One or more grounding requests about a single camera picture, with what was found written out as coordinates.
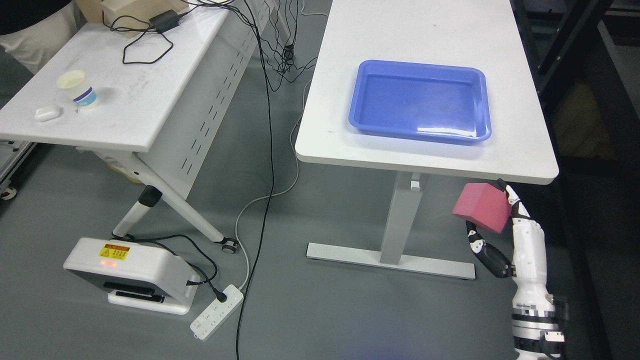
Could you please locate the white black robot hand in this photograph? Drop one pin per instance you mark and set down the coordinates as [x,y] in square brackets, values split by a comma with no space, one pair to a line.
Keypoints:
[528,267]

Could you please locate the pink foam block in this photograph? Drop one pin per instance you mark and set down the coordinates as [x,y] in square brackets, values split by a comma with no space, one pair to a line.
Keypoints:
[484,205]

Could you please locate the blue plastic tray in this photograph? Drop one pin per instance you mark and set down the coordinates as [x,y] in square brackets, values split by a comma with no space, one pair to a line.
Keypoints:
[422,102]

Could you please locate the right black metal shelf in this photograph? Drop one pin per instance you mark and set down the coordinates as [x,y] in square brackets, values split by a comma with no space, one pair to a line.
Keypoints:
[584,59]

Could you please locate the white table with leg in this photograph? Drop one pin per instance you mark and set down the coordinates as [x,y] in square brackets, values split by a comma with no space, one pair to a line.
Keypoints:
[482,34]

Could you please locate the white power strip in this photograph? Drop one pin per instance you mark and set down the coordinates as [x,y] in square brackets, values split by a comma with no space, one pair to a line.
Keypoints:
[215,314]

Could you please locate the white box device on floor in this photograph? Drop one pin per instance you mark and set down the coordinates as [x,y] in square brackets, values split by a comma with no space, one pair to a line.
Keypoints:
[135,275]

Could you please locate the white folding table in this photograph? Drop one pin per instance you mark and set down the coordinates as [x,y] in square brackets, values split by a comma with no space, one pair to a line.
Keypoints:
[156,120]

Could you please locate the black power adapter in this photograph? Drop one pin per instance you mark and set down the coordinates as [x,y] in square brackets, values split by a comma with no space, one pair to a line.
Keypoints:
[165,21]

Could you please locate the cardboard box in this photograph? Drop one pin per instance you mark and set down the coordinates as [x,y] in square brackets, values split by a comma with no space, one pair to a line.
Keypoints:
[134,13]

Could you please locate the white paper cup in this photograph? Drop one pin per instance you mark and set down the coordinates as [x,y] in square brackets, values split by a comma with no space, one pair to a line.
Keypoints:
[77,88]

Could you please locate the white earbuds case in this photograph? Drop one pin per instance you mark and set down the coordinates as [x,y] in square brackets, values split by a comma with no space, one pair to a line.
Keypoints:
[47,113]

